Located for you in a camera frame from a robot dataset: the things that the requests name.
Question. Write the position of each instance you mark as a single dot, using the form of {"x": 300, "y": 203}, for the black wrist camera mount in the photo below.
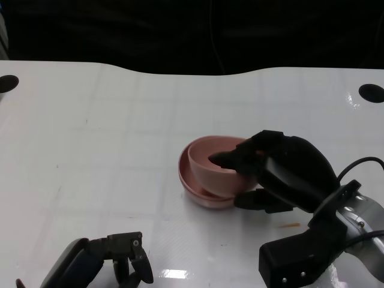
{"x": 294, "y": 258}

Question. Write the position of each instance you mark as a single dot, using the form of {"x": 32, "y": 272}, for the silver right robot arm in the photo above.
{"x": 366, "y": 216}

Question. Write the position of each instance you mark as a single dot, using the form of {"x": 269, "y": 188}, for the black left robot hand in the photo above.
{"x": 78, "y": 264}

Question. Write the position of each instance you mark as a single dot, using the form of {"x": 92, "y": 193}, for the pink plastic bowl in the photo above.
{"x": 210, "y": 204}
{"x": 219, "y": 180}
{"x": 185, "y": 172}

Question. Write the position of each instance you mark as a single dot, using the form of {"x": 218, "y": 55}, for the orange sliver on table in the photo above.
{"x": 291, "y": 224}

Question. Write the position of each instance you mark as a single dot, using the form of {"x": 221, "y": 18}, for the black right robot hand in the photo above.
{"x": 294, "y": 171}

